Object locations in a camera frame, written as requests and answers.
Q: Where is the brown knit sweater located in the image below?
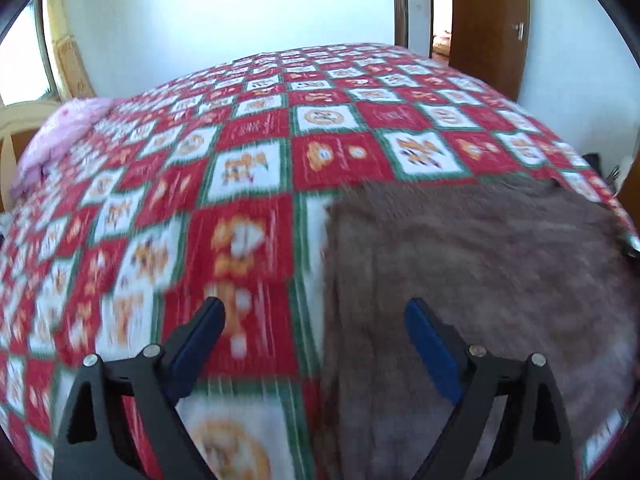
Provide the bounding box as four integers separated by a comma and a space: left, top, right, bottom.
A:
320, 172, 633, 480

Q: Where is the window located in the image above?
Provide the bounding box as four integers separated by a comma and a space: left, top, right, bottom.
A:
0, 0, 58, 106

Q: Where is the pink pillow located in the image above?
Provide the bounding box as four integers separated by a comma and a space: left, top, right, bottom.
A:
10, 97, 113, 198

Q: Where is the brown wooden door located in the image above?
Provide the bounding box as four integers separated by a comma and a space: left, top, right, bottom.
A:
450, 0, 532, 103

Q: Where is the yellow curtain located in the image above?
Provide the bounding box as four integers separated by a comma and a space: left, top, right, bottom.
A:
42, 0, 98, 101

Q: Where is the dark bag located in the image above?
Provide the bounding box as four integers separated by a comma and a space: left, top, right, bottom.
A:
582, 151, 623, 196

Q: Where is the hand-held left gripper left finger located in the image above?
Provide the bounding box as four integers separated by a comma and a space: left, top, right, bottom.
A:
50, 297, 227, 480

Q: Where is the wooden headboard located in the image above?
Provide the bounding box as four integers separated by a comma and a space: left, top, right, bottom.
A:
0, 102, 66, 211

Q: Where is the red printed checkered blanket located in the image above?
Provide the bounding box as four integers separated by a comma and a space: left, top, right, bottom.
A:
0, 42, 640, 480

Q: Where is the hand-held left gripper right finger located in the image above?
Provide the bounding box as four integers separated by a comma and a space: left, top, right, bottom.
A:
404, 298, 573, 480

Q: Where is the brown wooden door frame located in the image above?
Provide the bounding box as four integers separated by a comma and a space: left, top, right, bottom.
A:
390, 0, 436, 58

